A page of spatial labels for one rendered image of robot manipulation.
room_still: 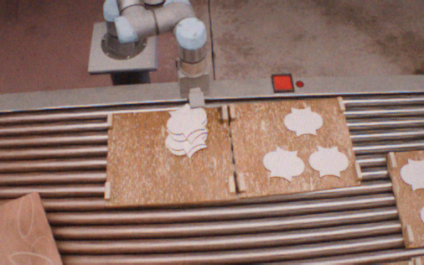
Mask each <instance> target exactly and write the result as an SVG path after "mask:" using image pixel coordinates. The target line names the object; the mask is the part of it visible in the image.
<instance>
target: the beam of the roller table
mask: <svg viewBox="0 0 424 265"><path fill-rule="evenodd" d="M292 80H293V85H294V89H295V91H294V92H291V93H275V94H274V93H273V88H272V83H271V78H260V79H242V80H225V81H209V95H207V96H204V102H217V101H250V100H260V101H268V100H284V99H301V98H317V97H322V98H333V97H349V96H407V95H420V94H422V95H424V75H374V76H370V75H359V76H345V75H344V76H327V77H318V76H311V77H294V78H292ZM297 81H301V82H302V83H303V88H301V87H298V86H296V82H297ZM182 103H189V102H188V101H187V98H184V99H181V97H180V92H179V88H178V82H172V83H155V84H137V85H120V86H104V87H87V88H74V89H71V90H55V91H33V92H25V93H10V94H0V115H8V114H23V113H37V112H52V111H67V110H83V109H99V108H115V107H143V106H148V105H164V104H182Z"/></svg>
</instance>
